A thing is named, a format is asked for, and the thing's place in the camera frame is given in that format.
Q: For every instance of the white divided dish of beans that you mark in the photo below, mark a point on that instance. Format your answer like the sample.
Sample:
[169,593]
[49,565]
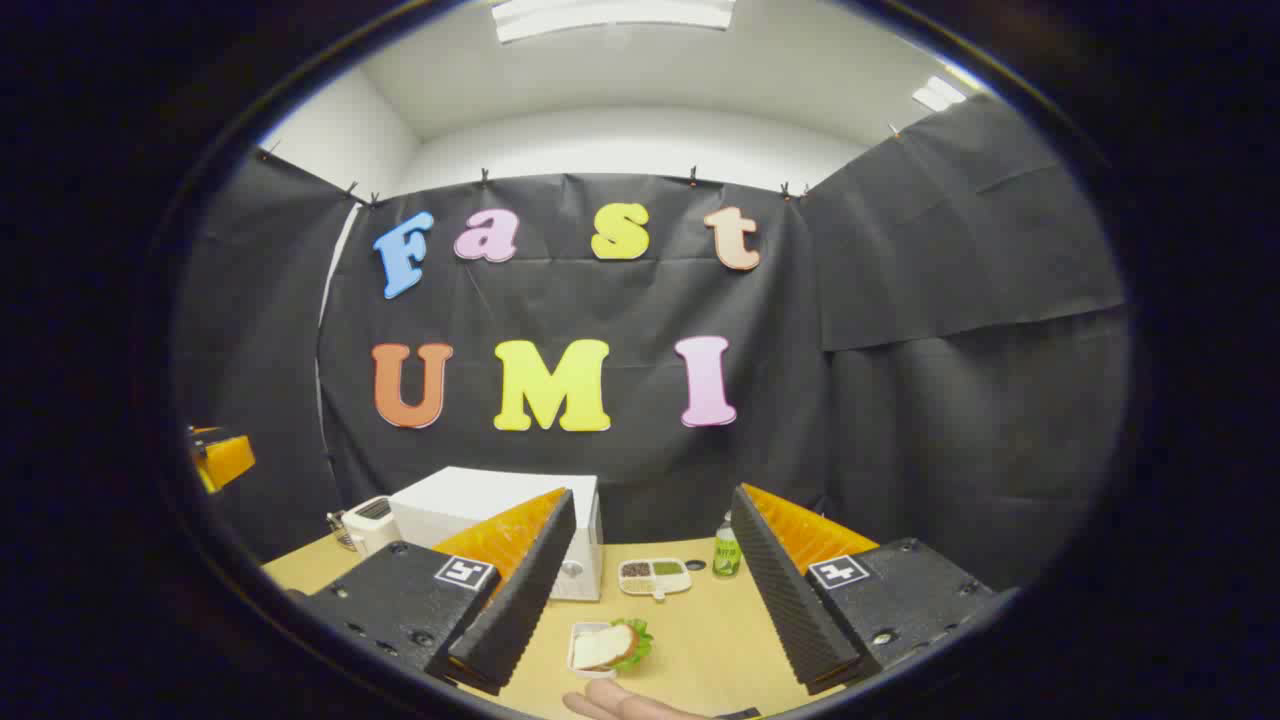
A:
[655,580]

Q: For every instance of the green drink bottle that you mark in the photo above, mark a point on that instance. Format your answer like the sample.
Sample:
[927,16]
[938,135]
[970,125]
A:
[727,555]

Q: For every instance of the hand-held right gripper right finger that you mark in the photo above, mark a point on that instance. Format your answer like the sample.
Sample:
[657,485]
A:
[790,610]

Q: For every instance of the white microwave oven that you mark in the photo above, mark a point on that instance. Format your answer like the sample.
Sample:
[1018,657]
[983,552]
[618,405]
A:
[470,495]

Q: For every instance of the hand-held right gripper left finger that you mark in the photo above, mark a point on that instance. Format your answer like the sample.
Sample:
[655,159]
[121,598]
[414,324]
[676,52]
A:
[520,610]

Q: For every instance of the small white appliance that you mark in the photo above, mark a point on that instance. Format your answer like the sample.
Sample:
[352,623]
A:
[372,530]

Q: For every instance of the small white plastic dish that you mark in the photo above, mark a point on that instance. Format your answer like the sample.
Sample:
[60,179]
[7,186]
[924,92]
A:
[575,660]

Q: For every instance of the small ceiling light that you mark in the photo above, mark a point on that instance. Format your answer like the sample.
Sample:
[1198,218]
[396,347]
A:
[938,93]

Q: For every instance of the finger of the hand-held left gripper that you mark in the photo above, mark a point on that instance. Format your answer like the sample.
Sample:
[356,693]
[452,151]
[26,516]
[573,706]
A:
[225,460]

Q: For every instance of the sandwich with lettuce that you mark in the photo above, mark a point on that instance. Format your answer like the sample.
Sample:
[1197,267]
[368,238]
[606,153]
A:
[605,645]

